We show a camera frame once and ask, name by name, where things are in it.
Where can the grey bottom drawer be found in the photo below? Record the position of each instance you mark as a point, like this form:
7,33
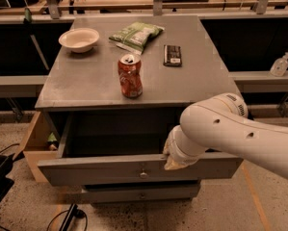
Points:
128,192

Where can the black chocolate bar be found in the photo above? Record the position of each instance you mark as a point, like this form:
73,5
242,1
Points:
172,56

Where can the green chip bag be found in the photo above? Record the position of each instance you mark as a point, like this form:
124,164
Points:
134,37

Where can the grey drawer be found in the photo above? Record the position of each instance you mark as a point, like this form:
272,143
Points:
128,192
121,147

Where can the white bowl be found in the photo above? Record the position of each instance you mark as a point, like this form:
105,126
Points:
79,40

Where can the grey drawer cabinet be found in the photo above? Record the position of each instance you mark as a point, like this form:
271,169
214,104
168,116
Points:
89,82

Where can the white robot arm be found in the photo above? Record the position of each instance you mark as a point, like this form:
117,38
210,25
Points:
222,123

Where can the grey top drawer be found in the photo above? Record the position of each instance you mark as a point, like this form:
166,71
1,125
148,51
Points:
121,147

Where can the red soda can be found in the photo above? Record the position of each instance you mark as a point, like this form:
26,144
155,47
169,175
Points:
129,66

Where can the clear sanitizer bottle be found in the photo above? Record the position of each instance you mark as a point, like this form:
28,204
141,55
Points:
280,66

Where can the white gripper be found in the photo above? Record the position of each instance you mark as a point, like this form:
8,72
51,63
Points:
179,148

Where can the wooden box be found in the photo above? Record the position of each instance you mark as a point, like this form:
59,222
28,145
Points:
34,145

